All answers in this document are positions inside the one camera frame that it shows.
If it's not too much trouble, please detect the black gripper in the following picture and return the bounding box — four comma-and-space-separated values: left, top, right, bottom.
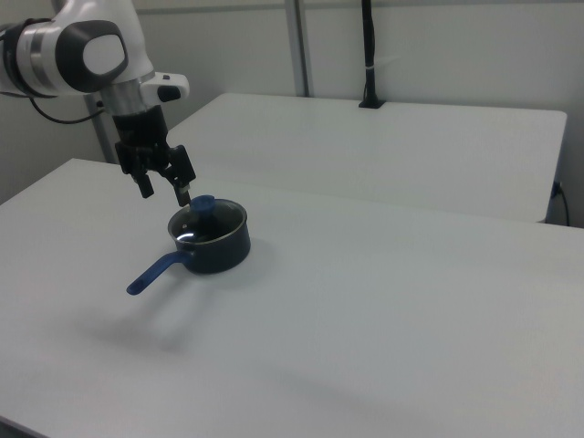
112, 105, 198, 209

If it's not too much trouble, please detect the glass lid with blue knob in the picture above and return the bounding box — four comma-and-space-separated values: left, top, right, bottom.
167, 194, 248, 246

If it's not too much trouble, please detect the white side table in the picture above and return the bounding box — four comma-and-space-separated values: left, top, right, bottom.
166, 93, 568, 224

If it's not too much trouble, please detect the black pole with base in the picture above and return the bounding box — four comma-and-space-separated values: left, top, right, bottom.
359, 0, 387, 110

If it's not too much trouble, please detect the dark saucepan with blue handle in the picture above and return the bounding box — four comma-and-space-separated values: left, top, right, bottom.
126, 198, 252, 297

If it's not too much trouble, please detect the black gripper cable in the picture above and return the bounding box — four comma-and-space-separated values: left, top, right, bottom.
0, 89, 107, 125

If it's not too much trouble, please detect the grey vertical wall post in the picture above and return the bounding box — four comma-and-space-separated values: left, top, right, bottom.
284, 0, 317, 98

